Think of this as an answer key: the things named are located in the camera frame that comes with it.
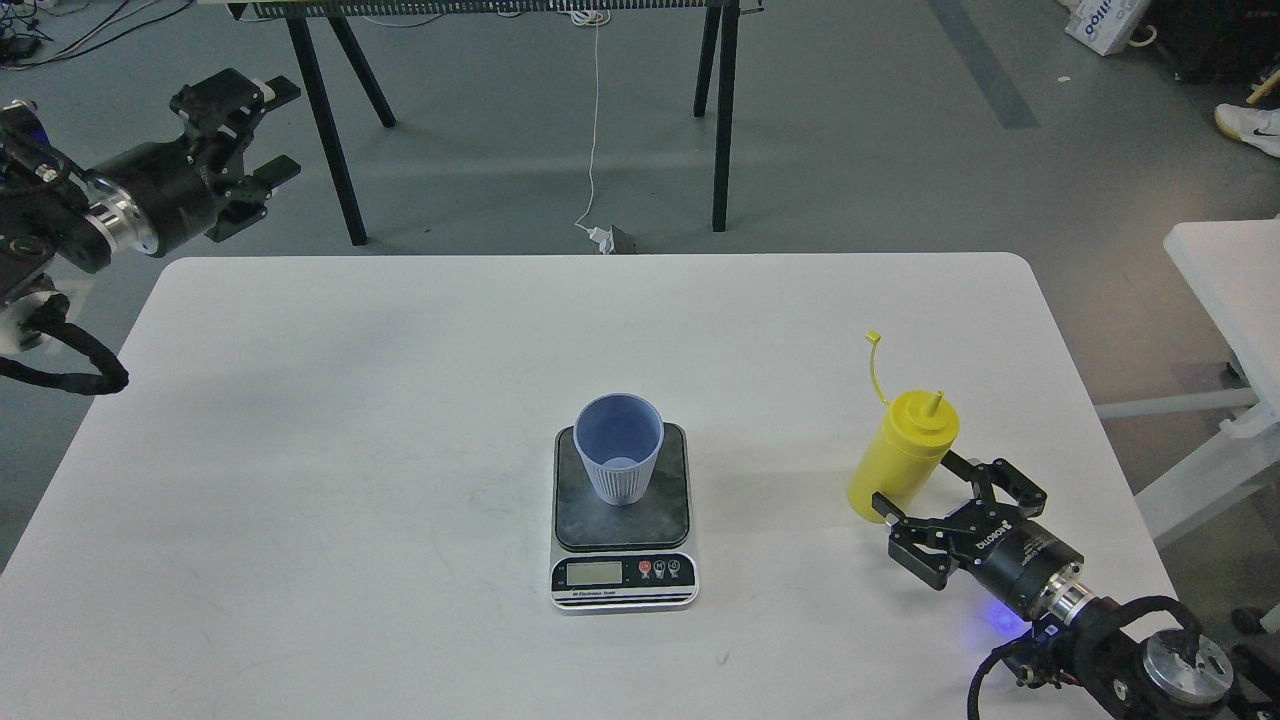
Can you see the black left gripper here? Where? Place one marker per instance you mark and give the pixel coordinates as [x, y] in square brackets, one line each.
[157, 196]

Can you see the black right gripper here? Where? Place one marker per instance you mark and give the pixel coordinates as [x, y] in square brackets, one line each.
[990, 536]

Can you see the yellow squeeze bottle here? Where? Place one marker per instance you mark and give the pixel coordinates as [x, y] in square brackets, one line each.
[917, 429]

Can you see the blue plastic cup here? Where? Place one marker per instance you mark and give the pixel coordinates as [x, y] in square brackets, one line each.
[618, 438]

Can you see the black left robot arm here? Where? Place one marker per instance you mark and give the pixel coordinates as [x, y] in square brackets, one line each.
[45, 202]

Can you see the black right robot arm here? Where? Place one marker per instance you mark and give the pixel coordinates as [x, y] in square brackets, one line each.
[1144, 659]

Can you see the digital kitchen scale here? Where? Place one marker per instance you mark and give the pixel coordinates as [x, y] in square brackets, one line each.
[635, 557]

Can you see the white sneaker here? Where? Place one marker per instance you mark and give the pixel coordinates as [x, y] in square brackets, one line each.
[1255, 127]

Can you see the white cardboard box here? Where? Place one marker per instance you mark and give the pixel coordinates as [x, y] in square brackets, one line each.
[1105, 27]

